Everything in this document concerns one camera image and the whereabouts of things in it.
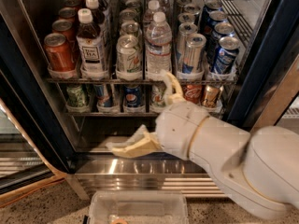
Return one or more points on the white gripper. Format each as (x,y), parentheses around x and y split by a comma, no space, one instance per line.
(177,129)

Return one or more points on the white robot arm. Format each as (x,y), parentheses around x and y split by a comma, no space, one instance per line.
(258,171)

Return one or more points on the green white can lower shelf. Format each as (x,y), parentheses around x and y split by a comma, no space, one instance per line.
(157,95)

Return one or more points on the pepsi can lower shelf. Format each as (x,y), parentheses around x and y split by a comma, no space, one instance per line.
(133,95)

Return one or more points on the red cola can lower shelf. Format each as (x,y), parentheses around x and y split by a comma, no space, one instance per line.
(192,93)

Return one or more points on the gold brown can lower shelf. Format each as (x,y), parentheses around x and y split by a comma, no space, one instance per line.
(210,96)

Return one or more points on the front clear water bottle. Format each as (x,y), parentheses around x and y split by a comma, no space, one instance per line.
(158,44)

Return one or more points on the right glass fridge door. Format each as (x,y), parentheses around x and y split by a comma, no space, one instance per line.
(268,79)

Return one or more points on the glass fridge door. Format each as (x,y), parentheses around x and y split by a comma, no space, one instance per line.
(268,79)
(24,167)

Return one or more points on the left glass fridge door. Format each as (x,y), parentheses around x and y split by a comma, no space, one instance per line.
(24,167)

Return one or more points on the front green white soda can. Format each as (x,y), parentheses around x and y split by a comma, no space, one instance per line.
(128,54)

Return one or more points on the green white soda can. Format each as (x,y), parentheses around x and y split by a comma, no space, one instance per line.
(131,28)
(128,54)
(128,15)

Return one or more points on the front slim silver energy can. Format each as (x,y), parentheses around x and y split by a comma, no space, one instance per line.
(195,44)

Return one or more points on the slim silver energy can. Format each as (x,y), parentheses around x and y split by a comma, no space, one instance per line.
(184,30)
(195,44)
(186,17)

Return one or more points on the front blue pepsi can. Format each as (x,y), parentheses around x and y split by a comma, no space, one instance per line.
(225,55)

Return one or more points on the blue pepsi can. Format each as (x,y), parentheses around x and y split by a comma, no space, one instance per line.
(225,55)
(213,19)
(220,30)
(209,6)

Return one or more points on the clear plastic bin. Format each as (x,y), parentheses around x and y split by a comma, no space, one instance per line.
(138,207)

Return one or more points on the front orange soda can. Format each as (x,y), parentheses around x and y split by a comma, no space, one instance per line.
(59,52)

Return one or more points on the orange soda can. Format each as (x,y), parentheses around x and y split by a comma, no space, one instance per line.
(76,4)
(59,52)
(66,28)
(68,13)

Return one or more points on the top wire fridge shelf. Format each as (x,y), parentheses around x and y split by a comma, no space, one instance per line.
(139,81)

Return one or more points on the wire fridge shelf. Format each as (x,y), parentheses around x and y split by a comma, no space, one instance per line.
(129,114)
(139,81)

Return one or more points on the lower wire fridge shelf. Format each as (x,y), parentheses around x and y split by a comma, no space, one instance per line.
(129,114)

